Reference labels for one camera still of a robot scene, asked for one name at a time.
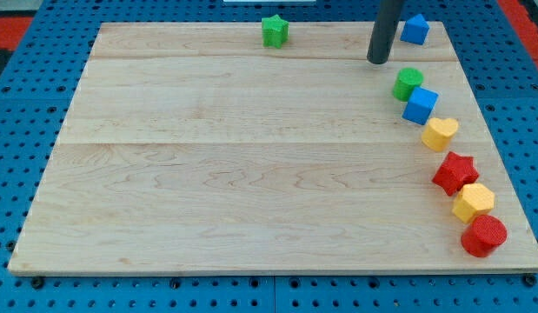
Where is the blue cube block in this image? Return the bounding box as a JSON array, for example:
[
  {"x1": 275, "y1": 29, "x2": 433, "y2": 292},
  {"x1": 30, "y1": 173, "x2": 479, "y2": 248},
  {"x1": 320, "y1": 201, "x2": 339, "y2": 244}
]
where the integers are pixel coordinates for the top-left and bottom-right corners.
[{"x1": 402, "y1": 87, "x2": 438, "y2": 125}]

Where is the red star block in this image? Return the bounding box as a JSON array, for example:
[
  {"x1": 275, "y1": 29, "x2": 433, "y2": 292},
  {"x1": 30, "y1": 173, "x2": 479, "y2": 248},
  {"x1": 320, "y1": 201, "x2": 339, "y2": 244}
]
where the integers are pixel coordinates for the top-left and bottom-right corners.
[{"x1": 432, "y1": 151, "x2": 480, "y2": 196}]

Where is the light wooden board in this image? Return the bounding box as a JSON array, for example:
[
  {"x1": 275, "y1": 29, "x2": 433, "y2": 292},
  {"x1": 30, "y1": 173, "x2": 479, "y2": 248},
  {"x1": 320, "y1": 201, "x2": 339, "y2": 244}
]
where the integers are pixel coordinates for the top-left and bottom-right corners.
[{"x1": 9, "y1": 22, "x2": 538, "y2": 276}]

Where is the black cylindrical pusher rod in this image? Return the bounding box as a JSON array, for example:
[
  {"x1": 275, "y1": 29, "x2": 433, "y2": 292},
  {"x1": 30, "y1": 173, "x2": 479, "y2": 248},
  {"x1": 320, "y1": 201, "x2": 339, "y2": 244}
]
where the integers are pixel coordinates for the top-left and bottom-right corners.
[{"x1": 367, "y1": 0, "x2": 405, "y2": 65}]

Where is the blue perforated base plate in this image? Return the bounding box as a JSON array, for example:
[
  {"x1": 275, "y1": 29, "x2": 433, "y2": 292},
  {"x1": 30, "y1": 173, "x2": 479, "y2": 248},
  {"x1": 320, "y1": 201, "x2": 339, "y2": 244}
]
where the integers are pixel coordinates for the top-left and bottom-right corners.
[{"x1": 0, "y1": 0, "x2": 538, "y2": 312}]

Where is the green star block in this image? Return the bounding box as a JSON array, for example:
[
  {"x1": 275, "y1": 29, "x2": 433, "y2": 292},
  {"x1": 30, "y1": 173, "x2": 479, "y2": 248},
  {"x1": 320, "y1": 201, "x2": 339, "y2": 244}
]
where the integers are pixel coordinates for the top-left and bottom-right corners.
[{"x1": 262, "y1": 15, "x2": 289, "y2": 49}]

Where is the red cylinder block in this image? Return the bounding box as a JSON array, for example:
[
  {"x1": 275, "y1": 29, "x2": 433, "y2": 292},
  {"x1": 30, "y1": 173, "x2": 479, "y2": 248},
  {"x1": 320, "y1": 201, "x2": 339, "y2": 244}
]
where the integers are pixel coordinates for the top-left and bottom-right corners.
[{"x1": 461, "y1": 215, "x2": 508, "y2": 257}]

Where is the yellow heart block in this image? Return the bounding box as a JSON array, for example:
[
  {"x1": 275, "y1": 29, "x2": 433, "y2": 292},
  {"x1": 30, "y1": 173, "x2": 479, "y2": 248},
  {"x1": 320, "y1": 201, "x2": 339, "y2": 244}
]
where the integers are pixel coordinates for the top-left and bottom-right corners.
[{"x1": 421, "y1": 117, "x2": 459, "y2": 152}]

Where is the green cylinder block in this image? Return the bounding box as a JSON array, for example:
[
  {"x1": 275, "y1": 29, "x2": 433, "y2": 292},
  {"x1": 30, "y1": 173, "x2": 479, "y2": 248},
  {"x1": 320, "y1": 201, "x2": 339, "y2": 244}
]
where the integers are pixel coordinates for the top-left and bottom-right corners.
[{"x1": 392, "y1": 67, "x2": 424, "y2": 102}]

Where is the yellow hexagon block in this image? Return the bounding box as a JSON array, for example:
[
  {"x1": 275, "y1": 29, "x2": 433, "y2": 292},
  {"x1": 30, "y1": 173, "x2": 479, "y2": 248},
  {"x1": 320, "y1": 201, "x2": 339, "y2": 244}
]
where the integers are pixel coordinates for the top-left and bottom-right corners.
[{"x1": 451, "y1": 183, "x2": 495, "y2": 223}]

